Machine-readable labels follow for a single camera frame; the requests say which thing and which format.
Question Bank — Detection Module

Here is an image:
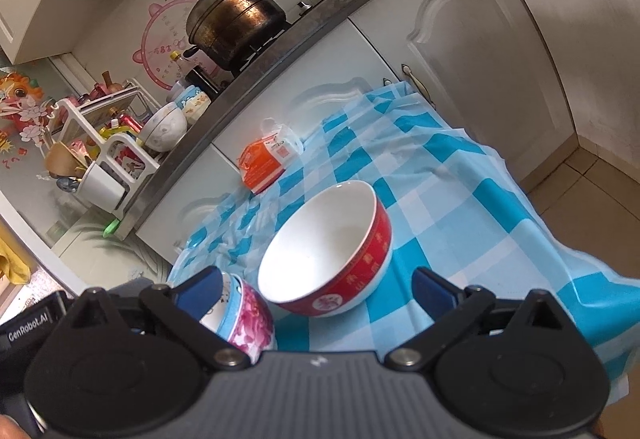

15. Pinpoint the pink floral white bowl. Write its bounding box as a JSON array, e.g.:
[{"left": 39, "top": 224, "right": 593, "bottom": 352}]
[{"left": 217, "top": 273, "right": 277, "bottom": 363}]

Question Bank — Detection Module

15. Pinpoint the red white bowl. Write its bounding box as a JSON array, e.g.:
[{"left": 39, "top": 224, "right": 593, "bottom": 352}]
[{"left": 257, "top": 180, "right": 393, "bottom": 318}]

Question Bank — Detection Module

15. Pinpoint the blue cartoon bowl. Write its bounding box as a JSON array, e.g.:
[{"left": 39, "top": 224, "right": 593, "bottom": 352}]
[{"left": 200, "top": 273, "right": 243, "bottom": 339}]

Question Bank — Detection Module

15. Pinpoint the left hand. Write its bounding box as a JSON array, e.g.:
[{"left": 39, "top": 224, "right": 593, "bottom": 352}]
[{"left": 0, "top": 414, "right": 30, "bottom": 439}]

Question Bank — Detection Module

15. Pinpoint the blue checkered tablecloth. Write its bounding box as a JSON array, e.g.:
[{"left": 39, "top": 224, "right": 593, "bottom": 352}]
[{"left": 169, "top": 82, "right": 639, "bottom": 378}]

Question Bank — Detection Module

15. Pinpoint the green clip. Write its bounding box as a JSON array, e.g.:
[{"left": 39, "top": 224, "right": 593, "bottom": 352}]
[{"left": 102, "top": 219, "right": 120, "bottom": 239}]

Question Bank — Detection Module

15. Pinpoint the orange white package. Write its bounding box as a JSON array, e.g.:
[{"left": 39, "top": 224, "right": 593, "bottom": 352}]
[{"left": 238, "top": 118, "right": 304, "bottom": 194}]

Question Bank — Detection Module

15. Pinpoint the white utensil holder cup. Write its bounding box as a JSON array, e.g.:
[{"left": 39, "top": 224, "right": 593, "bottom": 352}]
[{"left": 77, "top": 162, "right": 126, "bottom": 212}]

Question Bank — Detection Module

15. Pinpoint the white floral ceramic bowl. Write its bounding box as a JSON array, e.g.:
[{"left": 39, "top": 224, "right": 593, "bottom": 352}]
[{"left": 139, "top": 102, "right": 188, "bottom": 153}]

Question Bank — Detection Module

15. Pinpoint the white condiment rack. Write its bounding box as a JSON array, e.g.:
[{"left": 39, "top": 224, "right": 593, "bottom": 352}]
[{"left": 48, "top": 79, "right": 160, "bottom": 219}]

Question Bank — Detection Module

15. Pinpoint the blue white jar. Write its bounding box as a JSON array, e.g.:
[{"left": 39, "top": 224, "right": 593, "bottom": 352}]
[{"left": 174, "top": 84, "right": 212, "bottom": 126}]

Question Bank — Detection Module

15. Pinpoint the soy sauce bottle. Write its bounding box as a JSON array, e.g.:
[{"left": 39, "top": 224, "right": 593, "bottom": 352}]
[{"left": 169, "top": 50, "right": 220, "bottom": 101}]

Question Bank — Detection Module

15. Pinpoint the dark metal stockpot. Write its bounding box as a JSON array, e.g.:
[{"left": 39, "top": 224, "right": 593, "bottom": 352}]
[{"left": 183, "top": 0, "right": 290, "bottom": 75}]

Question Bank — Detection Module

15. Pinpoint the cabinet door handle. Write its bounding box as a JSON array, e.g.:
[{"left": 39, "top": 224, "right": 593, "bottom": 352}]
[{"left": 401, "top": 63, "right": 436, "bottom": 108}]

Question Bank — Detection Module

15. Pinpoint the pink round wall sticker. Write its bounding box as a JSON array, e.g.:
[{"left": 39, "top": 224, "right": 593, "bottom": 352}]
[{"left": 131, "top": 0, "right": 196, "bottom": 90}]

